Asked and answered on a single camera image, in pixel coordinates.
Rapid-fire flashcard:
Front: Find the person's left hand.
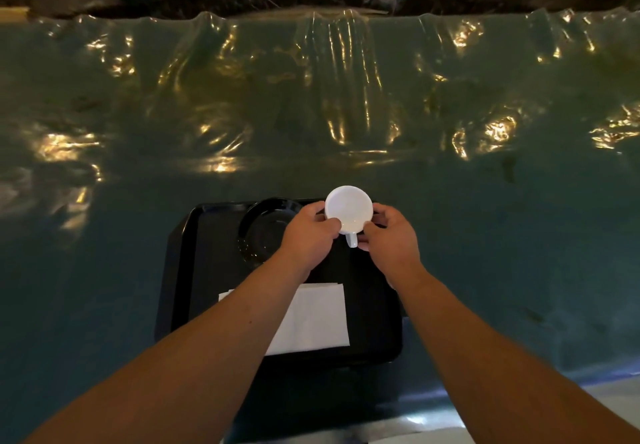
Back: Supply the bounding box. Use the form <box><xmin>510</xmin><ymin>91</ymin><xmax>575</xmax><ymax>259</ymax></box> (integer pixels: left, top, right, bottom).
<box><xmin>277</xmin><ymin>201</ymin><xmax>343</xmax><ymax>282</ymax></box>

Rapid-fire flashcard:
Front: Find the person's right hand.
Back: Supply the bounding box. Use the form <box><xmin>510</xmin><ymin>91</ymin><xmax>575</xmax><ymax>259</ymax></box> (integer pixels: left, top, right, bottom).
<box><xmin>357</xmin><ymin>202</ymin><xmax>427</xmax><ymax>290</ymax></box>

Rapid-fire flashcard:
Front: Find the white cup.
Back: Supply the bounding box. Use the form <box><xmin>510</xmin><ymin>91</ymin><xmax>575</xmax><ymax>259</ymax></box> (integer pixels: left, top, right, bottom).
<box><xmin>324</xmin><ymin>185</ymin><xmax>374</xmax><ymax>249</ymax></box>

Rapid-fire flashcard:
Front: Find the person's right forearm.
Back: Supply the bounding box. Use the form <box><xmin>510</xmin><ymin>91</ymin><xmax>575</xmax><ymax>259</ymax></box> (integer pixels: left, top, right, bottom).
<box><xmin>387</xmin><ymin>264</ymin><xmax>640</xmax><ymax>444</ymax></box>

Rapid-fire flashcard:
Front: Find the person's left forearm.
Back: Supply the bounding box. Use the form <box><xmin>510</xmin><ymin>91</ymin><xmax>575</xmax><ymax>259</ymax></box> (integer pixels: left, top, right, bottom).
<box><xmin>22</xmin><ymin>253</ymin><xmax>311</xmax><ymax>444</ymax></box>

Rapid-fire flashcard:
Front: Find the black saucer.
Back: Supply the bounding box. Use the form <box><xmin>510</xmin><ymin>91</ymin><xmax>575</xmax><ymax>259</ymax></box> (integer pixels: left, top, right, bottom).
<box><xmin>237</xmin><ymin>197</ymin><xmax>306</xmax><ymax>267</ymax></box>

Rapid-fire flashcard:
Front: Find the white paper napkin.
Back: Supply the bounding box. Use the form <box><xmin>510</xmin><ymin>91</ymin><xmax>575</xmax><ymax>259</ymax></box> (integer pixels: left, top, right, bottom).
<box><xmin>218</xmin><ymin>283</ymin><xmax>351</xmax><ymax>357</ymax></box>

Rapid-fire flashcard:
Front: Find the clear plastic table cover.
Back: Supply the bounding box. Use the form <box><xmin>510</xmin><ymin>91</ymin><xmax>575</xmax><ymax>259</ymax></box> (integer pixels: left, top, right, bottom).
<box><xmin>0</xmin><ymin>7</ymin><xmax>640</xmax><ymax>444</ymax></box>

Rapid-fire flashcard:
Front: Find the black tray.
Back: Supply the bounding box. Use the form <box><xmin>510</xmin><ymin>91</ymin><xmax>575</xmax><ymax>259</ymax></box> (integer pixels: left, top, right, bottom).
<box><xmin>154</xmin><ymin>198</ymin><xmax>405</xmax><ymax>367</ymax></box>

